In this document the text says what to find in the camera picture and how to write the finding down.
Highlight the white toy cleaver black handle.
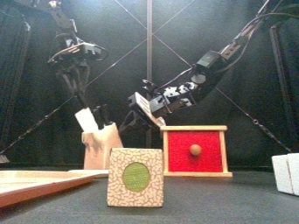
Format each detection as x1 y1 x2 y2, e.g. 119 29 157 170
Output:
73 94 100 134

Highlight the wooden knife holder block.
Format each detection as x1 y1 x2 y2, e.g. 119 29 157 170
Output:
80 122 125 171

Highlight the wooden box with red drawer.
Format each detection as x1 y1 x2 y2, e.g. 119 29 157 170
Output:
159 125 233 179

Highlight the cream crackle box green oval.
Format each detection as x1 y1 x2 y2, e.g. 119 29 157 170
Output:
107 147 165 208

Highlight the pink wooden cutting board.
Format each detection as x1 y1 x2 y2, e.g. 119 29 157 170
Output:
0 170 97 209

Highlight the white rectangular block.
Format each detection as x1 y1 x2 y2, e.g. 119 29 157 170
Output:
271 152 299 197

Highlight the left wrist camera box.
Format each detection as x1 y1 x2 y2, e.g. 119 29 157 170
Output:
76 42 104 57

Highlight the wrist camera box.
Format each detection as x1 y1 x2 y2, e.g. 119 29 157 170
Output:
140 78 160 93
76 42 104 57

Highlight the black handled toy knife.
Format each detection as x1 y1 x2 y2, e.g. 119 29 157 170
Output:
100 103 113 127
90 106 105 131

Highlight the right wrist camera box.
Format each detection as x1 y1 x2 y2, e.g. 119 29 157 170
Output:
140 78 160 93

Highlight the diagonal frame cable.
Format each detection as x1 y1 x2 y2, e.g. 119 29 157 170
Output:
112 0 295 154
0 5 188 155

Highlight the vertical metal frame pole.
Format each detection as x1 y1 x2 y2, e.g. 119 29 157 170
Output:
144 0 155 149

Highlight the black frame post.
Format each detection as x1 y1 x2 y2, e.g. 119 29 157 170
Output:
268 24 295 147

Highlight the silver frame clamp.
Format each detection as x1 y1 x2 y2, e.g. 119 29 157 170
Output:
0 153 12 165

